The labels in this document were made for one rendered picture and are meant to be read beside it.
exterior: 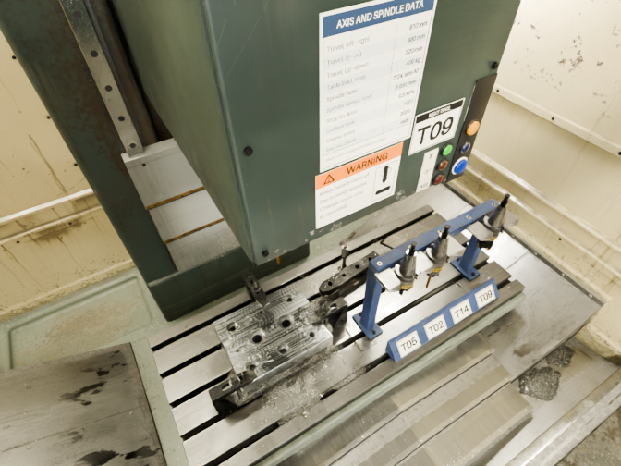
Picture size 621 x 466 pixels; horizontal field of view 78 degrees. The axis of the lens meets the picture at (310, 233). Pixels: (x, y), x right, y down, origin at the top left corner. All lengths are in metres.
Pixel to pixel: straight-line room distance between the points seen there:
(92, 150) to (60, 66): 0.22
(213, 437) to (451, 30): 1.08
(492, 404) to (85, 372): 1.41
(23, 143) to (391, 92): 1.27
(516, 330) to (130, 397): 1.41
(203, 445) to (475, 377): 0.90
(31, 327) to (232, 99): 1.75
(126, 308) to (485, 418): 1.47
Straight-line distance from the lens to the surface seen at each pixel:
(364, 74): 0.51
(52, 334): 2.00
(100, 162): 1.22
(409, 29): 0.53
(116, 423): 1.58
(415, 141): 0.64
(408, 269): 1.02
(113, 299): 1.97
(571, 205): 1.58
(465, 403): 1.46
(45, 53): 1.09
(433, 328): 1.31
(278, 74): 0.44
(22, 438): 1.59
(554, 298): 1.69
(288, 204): 0.54
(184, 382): 1.29
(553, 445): 1.44
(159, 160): 1.19
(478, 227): 1.22
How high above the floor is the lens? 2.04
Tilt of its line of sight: 47 degrees down
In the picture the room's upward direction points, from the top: 2 degrees counter-clockwise
